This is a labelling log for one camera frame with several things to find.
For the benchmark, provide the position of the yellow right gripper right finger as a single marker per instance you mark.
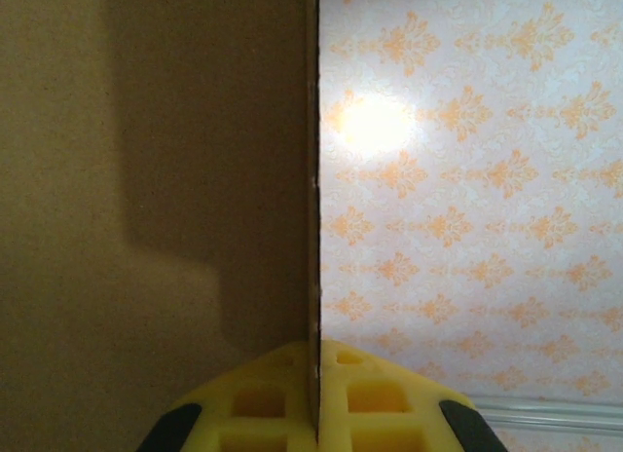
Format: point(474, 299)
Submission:
point(423, 423)

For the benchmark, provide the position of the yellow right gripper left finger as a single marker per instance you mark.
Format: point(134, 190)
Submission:
point(209, 423)

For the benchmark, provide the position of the brown cardboard box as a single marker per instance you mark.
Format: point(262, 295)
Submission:
point(146, 179)

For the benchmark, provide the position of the aluminium side rail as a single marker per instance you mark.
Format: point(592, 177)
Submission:
point(560, 408)

